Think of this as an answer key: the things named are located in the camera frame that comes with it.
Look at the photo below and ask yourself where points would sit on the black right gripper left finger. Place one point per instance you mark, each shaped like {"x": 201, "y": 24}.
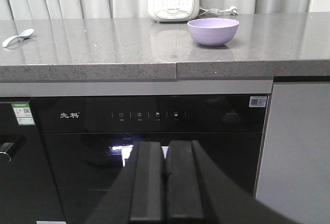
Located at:
{"x": 137, "y": 193}

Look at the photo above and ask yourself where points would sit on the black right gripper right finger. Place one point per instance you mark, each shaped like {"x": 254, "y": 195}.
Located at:
{"x": 199, "y": 192}

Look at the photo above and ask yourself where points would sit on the purple plastic bowl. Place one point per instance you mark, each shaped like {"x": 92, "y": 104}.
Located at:
{"x": 213, "y": 32}

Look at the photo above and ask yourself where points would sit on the light blue plastic spoon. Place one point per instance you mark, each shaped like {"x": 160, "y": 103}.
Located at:
{"x": 23, "y": 35}

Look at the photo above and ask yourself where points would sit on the black built-in dishwasher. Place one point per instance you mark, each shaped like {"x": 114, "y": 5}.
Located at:
{"x": 88, "y": 140}

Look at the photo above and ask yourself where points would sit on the grey cabinet door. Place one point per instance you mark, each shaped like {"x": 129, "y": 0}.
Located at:
{"x": 294, "y": 172}

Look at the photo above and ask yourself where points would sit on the blue QR code sticker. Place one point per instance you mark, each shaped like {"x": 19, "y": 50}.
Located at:
{"x": 258, "y": 101}

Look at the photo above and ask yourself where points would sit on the green energy label sticker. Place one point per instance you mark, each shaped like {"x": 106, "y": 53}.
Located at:
{"x": 23, "y": 114}

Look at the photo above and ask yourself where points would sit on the black oven with handle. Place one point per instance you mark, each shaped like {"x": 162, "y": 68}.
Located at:
{"x": 28, "y": 192}

